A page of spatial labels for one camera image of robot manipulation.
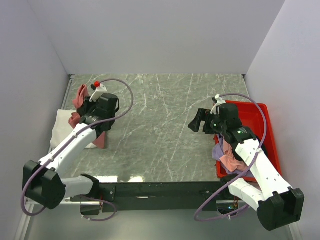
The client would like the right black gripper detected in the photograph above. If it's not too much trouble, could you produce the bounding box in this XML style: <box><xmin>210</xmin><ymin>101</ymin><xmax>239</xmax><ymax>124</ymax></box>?
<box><xmin>188</xmin><ymin>108</ymin><xmax>227</xmax><ymax>135</ymax></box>

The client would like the dark pink t shirt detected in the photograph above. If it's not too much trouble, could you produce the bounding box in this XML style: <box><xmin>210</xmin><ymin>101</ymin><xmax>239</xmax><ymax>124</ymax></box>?
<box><xmin>68</xmin><ymin>84</ymin><xmax>106</xmax><ymax>149</ymax></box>

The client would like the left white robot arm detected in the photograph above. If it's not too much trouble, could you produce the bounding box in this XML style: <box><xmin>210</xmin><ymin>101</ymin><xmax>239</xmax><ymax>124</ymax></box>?
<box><xmin>22</xmin><ymin>93</ymin><xmax>120</xmax><ymax>210</ymax></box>

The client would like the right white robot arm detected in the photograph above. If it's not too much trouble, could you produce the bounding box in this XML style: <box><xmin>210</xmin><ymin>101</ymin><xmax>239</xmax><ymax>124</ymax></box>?
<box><xmin>188</xmin><ymin>103</ymin><xmax>305</xmax><ymax>231</ymax></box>

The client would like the lavender t shirt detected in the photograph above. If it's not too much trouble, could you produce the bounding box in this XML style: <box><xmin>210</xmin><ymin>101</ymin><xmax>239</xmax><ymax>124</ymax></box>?
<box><xmin>212</xmin><ymin>134</ymin><xmax>242</xmax><ymax>178</ymax></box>

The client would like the folded white t shirt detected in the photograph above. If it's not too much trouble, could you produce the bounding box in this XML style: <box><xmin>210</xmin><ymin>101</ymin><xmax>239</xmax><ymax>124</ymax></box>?
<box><xmin>50</xmin><ymin>109</ymin><xmax>81</xmax><ymax>148</ymax></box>

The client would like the light pink t shirt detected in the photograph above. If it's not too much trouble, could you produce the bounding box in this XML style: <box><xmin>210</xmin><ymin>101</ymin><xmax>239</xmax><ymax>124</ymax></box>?
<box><xmin>219</xmin><ymin>140</ymin><xmax>248</xmax><ymax>172</ymax></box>

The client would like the red plastic bin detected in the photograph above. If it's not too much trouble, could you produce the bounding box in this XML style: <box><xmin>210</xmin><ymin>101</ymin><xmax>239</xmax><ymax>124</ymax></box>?
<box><xmin>226</xmin><ymin>100</ymin><xmax>282</xmax><ymax>175</ymax></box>

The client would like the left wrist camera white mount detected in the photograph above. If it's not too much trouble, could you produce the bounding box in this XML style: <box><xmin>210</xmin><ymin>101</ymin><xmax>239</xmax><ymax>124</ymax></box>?
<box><xmin>89</xmin><ymin>81</ymin><xmax>107</xmax><ymax>102</ymax></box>

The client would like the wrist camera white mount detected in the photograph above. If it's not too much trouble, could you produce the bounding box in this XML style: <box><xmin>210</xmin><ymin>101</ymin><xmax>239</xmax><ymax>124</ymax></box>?
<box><xmin>89</xmin><ymin>81</ymin><xmax>107</xmax><ymax>102</ymax></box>
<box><xmin>210</xmin><ymin>94</ymin><xmax>226</xmax><ymax>115</ymax></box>

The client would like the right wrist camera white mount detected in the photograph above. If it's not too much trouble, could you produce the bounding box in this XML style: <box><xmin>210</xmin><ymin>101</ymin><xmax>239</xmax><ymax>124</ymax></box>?
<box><xmin>210</xmin><ymin>94</ymin><xmax>226</xmax><ymax>115</ymax></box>

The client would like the aluminium frame rail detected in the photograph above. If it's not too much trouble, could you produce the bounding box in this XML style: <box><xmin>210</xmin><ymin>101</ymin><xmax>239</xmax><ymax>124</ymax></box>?
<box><xmin>24</xmin><ymin>183</ymin><xmax>291</xmax><ymax>205</ymax></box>

